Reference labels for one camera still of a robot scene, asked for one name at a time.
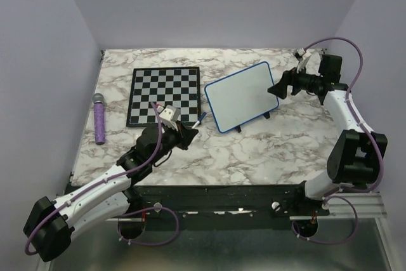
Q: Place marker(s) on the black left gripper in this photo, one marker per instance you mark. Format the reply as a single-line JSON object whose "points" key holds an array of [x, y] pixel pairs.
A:
{"points": [[185, 135]]}

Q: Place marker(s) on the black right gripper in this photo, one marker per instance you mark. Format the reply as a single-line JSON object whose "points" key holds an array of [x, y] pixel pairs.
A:
{"points": [[290, 78]]}

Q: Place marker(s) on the white blue whiteboard marker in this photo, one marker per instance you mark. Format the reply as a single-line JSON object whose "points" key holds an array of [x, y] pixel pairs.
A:
{"points": [[199, 120]]}

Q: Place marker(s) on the blue framed whiteboard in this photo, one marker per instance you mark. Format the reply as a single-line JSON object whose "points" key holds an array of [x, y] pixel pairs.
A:
{"points": [[240, 97]]}

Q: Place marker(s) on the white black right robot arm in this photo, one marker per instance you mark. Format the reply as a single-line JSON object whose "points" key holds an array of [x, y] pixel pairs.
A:
{"points": [[354, 164]]}

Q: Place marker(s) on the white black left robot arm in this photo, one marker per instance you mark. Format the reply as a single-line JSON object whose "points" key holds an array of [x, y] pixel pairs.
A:
{"points": [[51, 224]]}

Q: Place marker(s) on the black white chessboard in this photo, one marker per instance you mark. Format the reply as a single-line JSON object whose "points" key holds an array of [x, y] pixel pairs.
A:
{"points": [[176, 86]]}

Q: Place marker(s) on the purple toy microphone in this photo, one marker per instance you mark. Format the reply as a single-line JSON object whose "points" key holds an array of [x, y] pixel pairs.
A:
{"points": [[99, 118]]}

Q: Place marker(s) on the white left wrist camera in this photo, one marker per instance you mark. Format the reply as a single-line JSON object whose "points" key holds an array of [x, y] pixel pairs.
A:
{"points": [[169, 117]]}

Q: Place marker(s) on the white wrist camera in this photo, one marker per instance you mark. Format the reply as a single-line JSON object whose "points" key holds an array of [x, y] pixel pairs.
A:
{"points": [[303, 56], [169, 117]]}

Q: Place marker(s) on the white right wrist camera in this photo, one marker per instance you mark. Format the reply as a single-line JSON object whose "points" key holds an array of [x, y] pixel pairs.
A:
{"points": [[303, 56]]}

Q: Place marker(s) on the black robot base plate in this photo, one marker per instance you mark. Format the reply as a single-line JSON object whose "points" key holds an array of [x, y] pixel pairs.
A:
{"points": [[222, 207]]}

